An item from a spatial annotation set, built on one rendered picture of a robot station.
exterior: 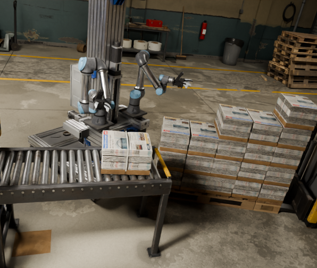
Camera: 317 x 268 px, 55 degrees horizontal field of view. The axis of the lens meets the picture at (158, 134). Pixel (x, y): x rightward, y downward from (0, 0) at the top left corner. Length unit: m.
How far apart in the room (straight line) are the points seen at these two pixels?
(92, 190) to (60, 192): 0.22
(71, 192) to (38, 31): 7.39
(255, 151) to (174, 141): 0.84
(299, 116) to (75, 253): 2.40
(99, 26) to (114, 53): 0.28
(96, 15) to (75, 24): 6.18
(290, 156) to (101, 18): 2.29
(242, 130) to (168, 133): 0.72
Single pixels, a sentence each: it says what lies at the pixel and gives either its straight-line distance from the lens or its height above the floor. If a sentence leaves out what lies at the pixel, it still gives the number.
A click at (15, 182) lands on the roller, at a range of 2.35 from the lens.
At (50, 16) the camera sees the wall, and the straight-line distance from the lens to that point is 9.23.
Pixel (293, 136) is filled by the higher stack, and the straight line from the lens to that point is 3.29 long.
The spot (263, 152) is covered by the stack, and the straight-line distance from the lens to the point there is 3.30.
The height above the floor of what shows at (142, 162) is 0.92.
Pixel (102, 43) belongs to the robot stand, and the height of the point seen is 1.55.
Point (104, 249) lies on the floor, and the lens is 2.92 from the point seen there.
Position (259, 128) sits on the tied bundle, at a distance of 3.15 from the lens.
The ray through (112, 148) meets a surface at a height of 1.03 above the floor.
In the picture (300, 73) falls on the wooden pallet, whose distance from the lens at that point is 9.15.
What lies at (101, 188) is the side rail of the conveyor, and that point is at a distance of 2.28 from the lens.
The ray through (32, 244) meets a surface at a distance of 2.99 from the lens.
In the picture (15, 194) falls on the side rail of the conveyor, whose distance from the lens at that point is 2.30.
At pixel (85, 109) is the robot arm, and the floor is 0.99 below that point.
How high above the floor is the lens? 2.19
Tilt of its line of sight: 27 degrees down
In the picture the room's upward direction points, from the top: 9 degrees clockwise
